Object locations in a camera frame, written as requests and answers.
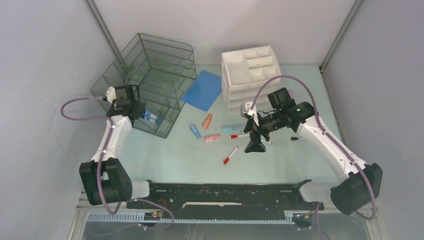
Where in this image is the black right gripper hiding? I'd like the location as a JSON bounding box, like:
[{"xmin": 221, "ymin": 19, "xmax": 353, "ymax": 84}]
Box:
[{"xmin": 243, "ymin": 110, "xmax": 283, "ymax": 154}]

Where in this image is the blue folder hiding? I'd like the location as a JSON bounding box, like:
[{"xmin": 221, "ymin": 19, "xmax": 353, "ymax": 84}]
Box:
[
  {"xmin": 141, "ymin": 110, "xmax": 163, "ymax": 125},
  {"xmin": 181, "ymin": 70, "xmax": 222, "ymax": 112}
]

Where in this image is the white plastic drawer organizer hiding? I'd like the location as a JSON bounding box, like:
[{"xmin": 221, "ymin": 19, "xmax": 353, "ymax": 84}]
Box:
[{"xmin": 221, "ymin": 45, "xmax": 281, "ymax": 115}]

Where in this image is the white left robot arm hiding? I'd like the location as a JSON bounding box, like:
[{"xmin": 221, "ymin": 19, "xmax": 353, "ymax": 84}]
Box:
[{"xmin": 79, "ymin": 84, "xmax": 158, "ymax": 208}]

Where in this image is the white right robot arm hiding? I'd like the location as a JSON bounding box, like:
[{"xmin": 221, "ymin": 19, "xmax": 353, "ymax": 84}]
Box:
[{"xmin": 240, "ymin": 87, "xmax": 383, "ymax": 219}]

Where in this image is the red cap marker upper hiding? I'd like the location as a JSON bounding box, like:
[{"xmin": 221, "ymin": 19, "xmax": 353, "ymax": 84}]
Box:
[{"xmin": 229, "ymin": 133, "xmax": 250, "ymax": 139}]

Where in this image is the red cap marker lower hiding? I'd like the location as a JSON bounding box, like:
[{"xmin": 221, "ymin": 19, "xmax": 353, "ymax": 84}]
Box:
[{"xmin": 223, "ymin": 146, "xmax": 239, "ymax": 165}]

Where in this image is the pink correction tape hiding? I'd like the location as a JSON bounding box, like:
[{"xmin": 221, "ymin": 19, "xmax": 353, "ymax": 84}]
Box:
[{"xmin": 203, "ymin": 133, "xmax": 222, "ymax": 143}]

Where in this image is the blue transparent correction tape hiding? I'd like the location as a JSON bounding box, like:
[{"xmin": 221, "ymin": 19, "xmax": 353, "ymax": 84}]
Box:
[{"xmin": 189, "ymin": 124, "xmax": 202, "ymax": 139}]

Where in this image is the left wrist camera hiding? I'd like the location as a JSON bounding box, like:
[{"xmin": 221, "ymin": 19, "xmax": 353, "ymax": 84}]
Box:
[{"xmin": 102, "ymin": 86, "xmax": 117, "ymax": 104}]

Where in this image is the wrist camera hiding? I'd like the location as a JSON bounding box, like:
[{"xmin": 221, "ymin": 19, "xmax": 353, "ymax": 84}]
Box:
[
  {"xmin": 102, "ymin": 86, "xmax": 117, "ymax": 104},
  {"xmin": 240, "ymin": 101, "xmax": 257, "ymax": 119}
]

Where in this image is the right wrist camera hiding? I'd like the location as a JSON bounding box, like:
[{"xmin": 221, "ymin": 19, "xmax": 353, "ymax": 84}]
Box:
[{"xmin": 240, "ymin": 101, "xmax": 257, "ymax": 119}]

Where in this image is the green wire mesh rack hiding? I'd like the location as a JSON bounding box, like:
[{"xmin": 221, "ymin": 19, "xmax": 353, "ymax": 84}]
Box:
[{"xmin": 90, "ymin": 33, "xmax": 197, "ymax": 139}]

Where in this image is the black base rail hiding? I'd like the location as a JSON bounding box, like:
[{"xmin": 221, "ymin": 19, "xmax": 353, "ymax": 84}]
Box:
[{"xmin": 86, "ymin": 180, "xmax": 324, "ymax": 223}]

